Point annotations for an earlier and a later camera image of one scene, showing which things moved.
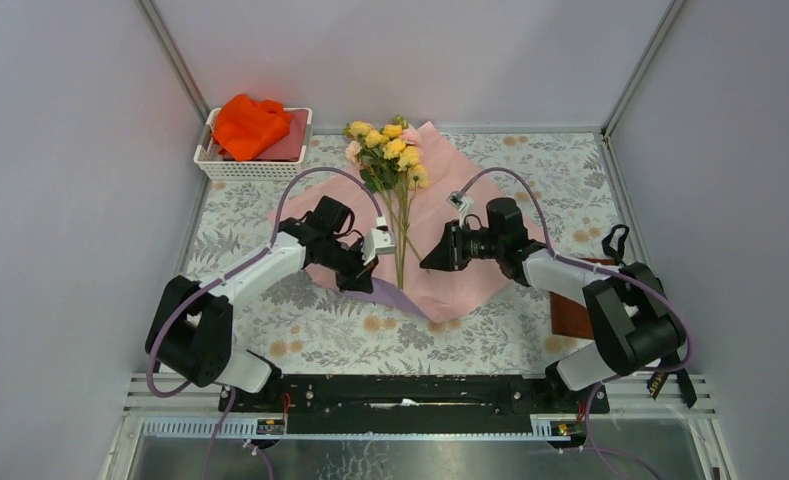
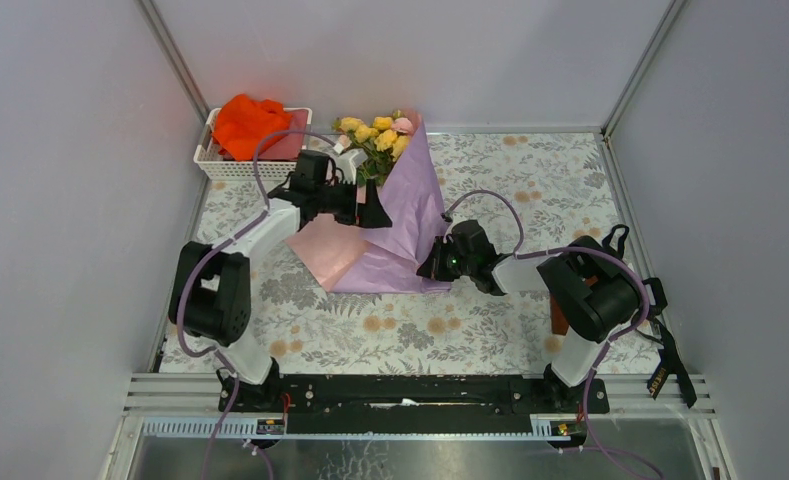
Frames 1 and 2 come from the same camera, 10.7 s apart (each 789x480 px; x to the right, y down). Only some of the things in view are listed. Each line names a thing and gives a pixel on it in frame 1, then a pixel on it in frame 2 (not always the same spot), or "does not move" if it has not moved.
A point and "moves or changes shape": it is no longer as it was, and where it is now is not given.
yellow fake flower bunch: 391,166 moves or changes shape
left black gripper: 360,278 -> 369,214
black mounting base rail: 409,404 does not move
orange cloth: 246,127 does not move
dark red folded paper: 289,148 does not move
